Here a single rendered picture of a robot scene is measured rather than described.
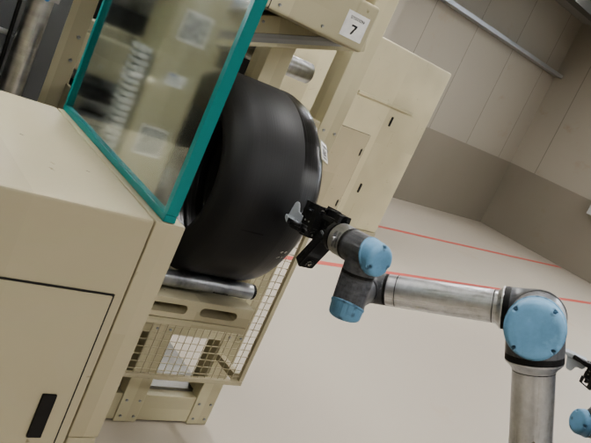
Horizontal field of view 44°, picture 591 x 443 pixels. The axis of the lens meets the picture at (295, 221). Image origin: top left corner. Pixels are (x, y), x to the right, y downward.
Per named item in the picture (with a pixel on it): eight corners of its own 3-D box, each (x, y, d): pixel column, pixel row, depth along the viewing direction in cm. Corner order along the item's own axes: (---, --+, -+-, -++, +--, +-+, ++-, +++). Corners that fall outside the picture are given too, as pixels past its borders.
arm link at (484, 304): (571, 286, 161) (360, 257, 179) (571, 294, 151) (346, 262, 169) (565, 337, 163) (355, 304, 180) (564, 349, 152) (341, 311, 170)
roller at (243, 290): (138, 268, 188) (139, 284, 186) (147, 260, 185) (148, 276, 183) (246, 288, 210) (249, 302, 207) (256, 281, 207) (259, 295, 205)
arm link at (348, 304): (368, 318, 168) (383, 274, 166) (353, 327, 157) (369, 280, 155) (337, 305, 170) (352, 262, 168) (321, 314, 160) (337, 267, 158)
